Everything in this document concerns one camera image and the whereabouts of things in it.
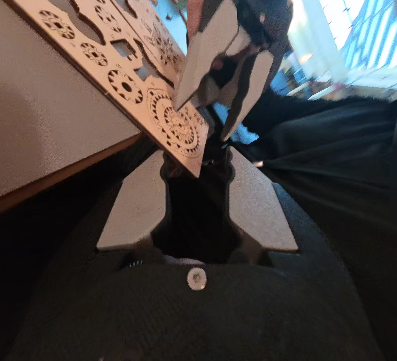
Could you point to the person's right hand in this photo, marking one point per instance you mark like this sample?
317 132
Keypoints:
195 13

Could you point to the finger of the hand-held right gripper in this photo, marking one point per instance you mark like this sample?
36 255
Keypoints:
204 53
251 81

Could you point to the wooden sheet with gears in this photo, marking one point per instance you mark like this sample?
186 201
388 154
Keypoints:
183 140

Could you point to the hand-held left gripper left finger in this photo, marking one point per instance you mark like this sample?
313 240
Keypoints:
136 212

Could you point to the wooden sheet with ship wheel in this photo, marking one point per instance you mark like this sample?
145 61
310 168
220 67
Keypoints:
161 47

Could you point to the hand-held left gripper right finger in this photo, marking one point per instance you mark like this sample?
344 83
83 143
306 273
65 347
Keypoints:
260 212

